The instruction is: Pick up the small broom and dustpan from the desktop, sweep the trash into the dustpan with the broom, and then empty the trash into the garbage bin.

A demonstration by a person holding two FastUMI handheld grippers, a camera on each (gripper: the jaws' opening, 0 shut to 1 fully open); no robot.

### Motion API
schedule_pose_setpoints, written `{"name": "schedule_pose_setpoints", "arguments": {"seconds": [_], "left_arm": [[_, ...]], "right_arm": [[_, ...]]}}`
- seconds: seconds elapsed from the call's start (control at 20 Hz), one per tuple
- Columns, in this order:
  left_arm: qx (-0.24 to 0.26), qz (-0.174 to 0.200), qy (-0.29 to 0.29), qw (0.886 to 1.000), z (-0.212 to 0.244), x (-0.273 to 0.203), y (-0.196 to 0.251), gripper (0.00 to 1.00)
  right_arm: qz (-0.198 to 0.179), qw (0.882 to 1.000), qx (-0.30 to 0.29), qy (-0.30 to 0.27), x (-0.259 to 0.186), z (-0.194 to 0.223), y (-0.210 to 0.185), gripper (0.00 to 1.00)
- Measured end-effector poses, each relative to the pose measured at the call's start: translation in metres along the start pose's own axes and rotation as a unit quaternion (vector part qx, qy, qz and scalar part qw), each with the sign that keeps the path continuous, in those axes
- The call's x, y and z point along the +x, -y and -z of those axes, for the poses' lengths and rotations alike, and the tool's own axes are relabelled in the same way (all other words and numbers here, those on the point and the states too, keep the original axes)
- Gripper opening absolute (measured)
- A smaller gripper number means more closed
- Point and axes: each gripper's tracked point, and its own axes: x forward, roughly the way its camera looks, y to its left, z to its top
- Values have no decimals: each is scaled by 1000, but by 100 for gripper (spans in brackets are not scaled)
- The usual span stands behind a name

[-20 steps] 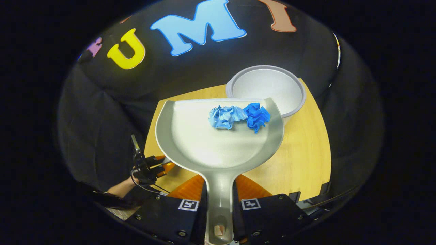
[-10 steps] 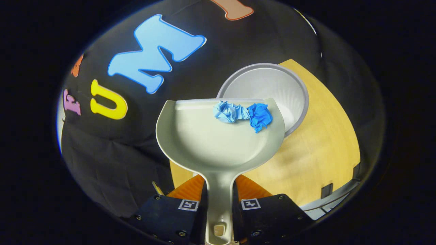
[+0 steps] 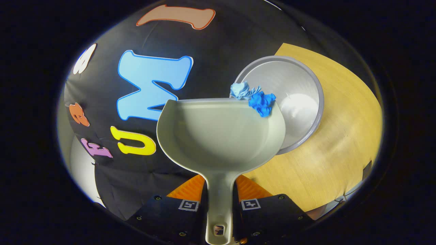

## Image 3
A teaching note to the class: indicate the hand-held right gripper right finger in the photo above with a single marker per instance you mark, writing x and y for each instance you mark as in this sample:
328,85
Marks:
272,217

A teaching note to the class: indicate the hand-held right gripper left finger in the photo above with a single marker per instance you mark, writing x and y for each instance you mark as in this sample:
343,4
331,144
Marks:
163,217

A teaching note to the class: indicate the white plastic dustpan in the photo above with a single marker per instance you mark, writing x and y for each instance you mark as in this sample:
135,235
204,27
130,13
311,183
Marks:
218,143

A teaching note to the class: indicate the dark blue paper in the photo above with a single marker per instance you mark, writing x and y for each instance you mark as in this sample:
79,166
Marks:
262,103

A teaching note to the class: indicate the light blue paper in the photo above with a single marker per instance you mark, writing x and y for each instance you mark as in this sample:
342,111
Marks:
241,91

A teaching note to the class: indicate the white ribbed garbage bin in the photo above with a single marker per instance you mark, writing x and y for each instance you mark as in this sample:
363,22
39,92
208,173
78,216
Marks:
296,88

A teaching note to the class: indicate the wooden desktop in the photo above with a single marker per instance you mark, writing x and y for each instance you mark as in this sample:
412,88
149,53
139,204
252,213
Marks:
340,136

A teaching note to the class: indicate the black backdrop cloth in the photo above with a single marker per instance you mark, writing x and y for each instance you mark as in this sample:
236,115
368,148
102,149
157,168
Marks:
211,44

